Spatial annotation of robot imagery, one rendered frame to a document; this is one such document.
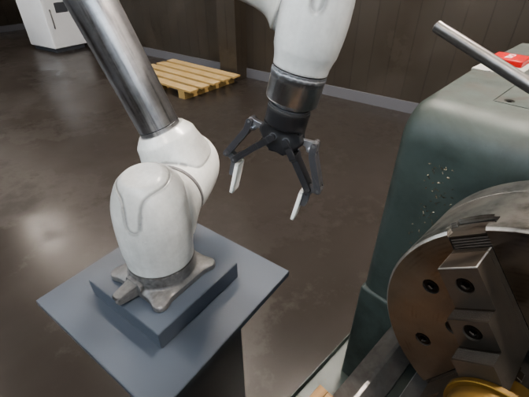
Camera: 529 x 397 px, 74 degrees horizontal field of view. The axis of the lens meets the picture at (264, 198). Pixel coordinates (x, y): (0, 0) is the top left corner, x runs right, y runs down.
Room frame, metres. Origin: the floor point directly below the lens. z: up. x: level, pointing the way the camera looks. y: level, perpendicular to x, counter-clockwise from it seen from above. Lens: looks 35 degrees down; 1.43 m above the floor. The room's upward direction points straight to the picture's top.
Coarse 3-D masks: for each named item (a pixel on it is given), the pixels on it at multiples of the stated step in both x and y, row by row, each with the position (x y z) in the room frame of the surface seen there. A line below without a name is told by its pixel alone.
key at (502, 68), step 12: (444, 24) 0.39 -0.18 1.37; (444, 36) 0.38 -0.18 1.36; (456, 36) 0.37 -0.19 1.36; (468, 48) 0.36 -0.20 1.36; (480, 48) 0.36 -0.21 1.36; (480, 60) 0.35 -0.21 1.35; (492, 60) 0.34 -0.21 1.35; (504, 60) 0.34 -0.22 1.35; (504, 72) 0.33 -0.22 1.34; (516, 72) 0.33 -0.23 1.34; (516, 84) 0.32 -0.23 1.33; (528, 84) 0.31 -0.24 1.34
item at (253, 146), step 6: (264, 138) 0.57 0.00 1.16; (270, 138) 0.57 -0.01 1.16; (252, 144) 0.59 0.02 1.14; (258, 144) 0.58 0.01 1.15; (264, 144) 0.57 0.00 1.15; (240, 150) 0.62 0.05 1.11; (246, 150) 0.59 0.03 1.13; (252, 150) 0.58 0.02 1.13; (234, 156) 0.60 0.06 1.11; (240, 156) 0.59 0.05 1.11; (234, 162) 0.60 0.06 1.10
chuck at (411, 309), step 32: (512, 192) 0.32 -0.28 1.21; (448, 224) 0.31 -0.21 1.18; (512, 224) 0.26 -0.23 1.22; (416, 256) 0.30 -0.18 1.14; (512, 256) 0.24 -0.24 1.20; (416, 288) 0.29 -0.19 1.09; (512, 288) 0.23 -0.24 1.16; (416, 320) 0.28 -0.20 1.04; (416, 352) 0.27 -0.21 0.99; (448, 352) 0.25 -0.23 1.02
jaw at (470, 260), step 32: (480, 224) 0.28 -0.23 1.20; (448, 256) 0.26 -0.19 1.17; (480, 256) 0.24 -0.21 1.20; (448, 288) 0.24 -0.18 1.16; (480, 288) 0.22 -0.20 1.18; (448, 320) 0.21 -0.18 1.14; (480, 320) 0.20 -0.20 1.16; (512, 320) 0.21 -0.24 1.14; (480, 352) 0.18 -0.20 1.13; (512, 352) 0.18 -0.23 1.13
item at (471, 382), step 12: (456, 384) 0.17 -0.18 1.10; (468, 384) 0.17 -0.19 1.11; (480, 384) 0.16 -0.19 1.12; (492, 384) 0.16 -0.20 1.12; (516, 384) 0.16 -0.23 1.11; (444, 396) 0.17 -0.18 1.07; (456, 396) 0.16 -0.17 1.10; (468, 396) 0.15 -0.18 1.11; (480, 396) 0.15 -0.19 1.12; (492, 396) 0.15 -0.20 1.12; (504, 396) 0.15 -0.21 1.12; (516, 396) 0.15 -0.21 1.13; (528, 396) 0.15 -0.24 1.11
